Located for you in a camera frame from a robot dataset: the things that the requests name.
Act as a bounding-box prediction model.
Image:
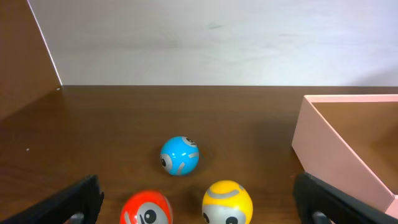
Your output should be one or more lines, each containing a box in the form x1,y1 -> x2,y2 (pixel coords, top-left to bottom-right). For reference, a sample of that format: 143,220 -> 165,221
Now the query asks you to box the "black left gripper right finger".
293,172 -> 397,224

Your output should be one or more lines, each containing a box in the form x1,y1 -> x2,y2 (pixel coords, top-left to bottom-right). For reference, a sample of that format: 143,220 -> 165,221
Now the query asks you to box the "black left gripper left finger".
2,175 -> 104,224

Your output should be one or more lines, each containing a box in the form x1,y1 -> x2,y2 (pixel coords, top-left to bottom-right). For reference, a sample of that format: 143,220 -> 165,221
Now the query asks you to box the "yellow toy ball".
202,180 -> 253,224

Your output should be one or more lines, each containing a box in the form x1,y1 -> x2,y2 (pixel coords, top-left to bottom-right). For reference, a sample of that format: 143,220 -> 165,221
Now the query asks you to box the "red toy ball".
119,190 -> 174,224

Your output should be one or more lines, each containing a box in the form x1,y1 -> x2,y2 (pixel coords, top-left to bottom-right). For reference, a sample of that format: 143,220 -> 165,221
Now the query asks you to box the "pink cardboard box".
292,95 -> 397,218

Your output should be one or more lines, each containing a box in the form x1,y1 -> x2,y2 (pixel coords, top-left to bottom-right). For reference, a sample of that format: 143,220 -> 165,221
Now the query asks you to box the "blue toy ball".
160,136 -> 200,176

